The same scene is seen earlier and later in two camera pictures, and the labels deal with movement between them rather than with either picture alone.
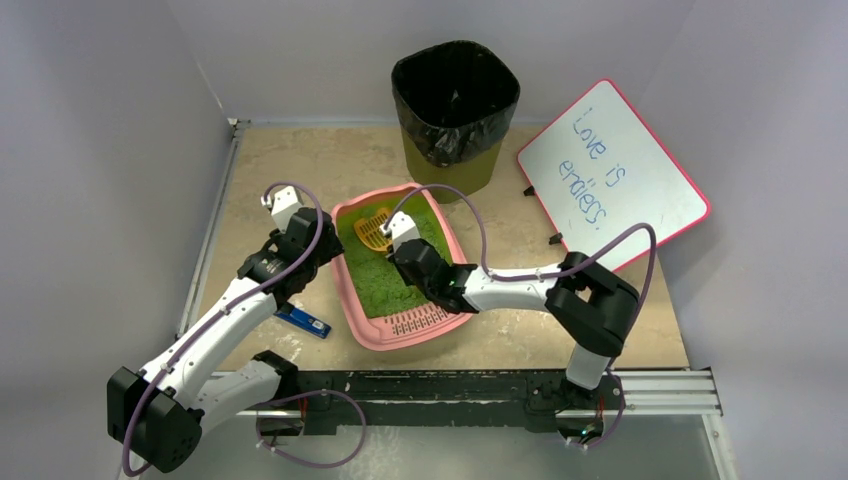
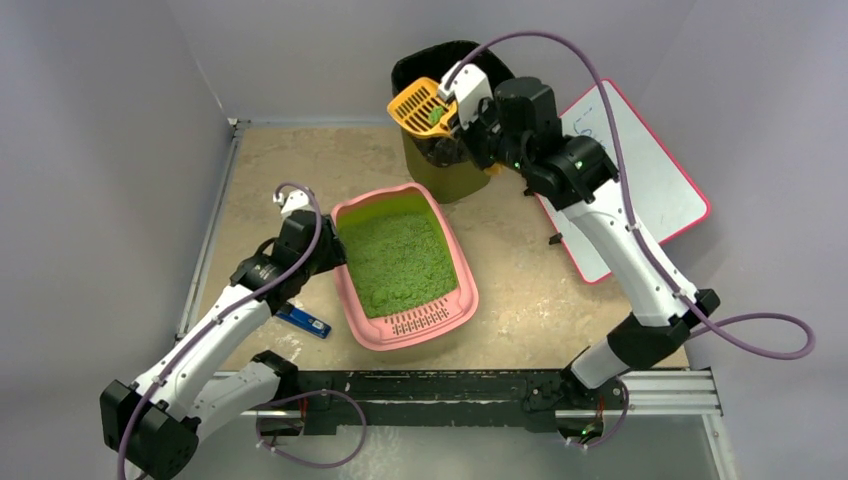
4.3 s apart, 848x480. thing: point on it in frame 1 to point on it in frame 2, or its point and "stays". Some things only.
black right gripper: [408, 252] to [470, 132]
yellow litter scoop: [369, 232] to [424, 111]
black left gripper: [317, 240] stays
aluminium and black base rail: [488, 401] stays
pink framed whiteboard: [601, 170] stays
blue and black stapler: [306, 321] stays
